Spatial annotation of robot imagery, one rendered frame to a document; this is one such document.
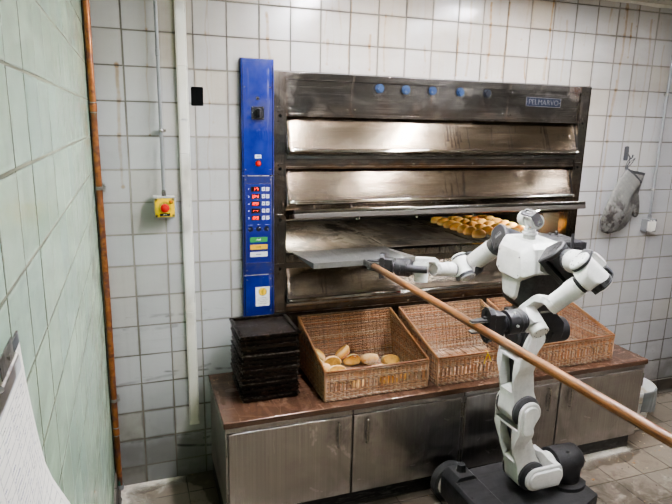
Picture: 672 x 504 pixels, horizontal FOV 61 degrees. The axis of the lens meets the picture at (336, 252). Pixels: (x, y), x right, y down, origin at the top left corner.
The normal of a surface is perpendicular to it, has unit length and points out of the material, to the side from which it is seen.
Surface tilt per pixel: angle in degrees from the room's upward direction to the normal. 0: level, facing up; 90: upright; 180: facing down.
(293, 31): 90
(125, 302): 90
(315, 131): 69
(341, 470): 90
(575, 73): 90
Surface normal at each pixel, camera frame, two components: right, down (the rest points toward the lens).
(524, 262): -0.53, 0.10
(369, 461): 0.33, 0.22
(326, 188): 0.33, -0.13
